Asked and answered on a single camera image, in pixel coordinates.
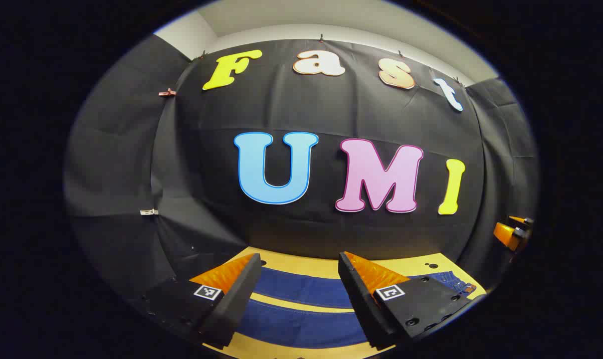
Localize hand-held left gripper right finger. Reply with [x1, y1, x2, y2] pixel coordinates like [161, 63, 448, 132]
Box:
[338, 251, 474, 351]

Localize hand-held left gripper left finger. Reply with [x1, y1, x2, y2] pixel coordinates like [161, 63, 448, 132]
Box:
[141, 253, 263, 350]

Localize blue denim jeans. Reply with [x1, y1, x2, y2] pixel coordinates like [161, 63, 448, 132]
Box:
[239, 267, 477, 349]

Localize black backdrop cloth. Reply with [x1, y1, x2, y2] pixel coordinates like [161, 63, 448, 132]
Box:
[64, 34, 540, 300]

